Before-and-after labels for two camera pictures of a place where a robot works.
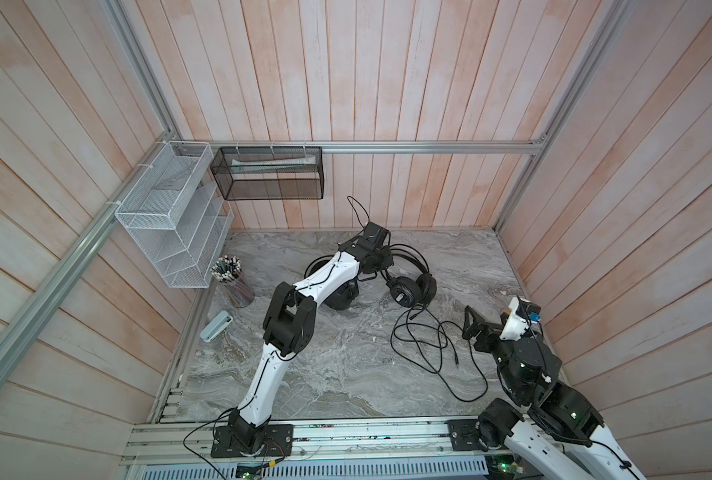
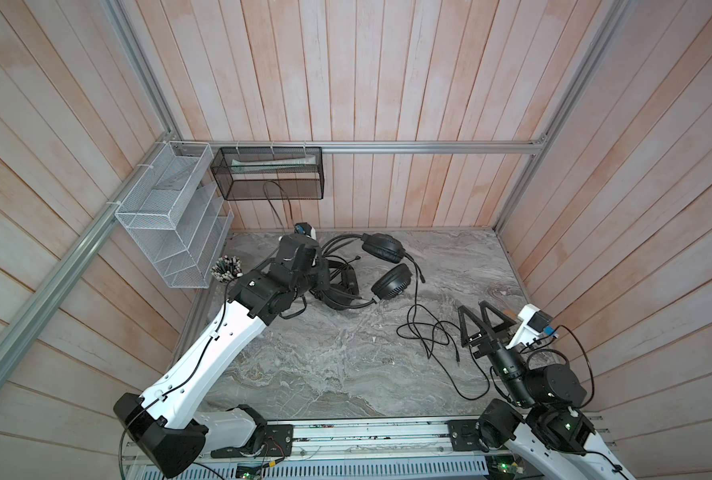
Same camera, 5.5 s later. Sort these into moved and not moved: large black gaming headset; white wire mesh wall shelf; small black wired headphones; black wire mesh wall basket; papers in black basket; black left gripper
Moved: small black wired headphones; black left gripper
Not moved: papers in black basket; white wire mesh wall shelf; black wire mesh wall basket; large black gaming headset
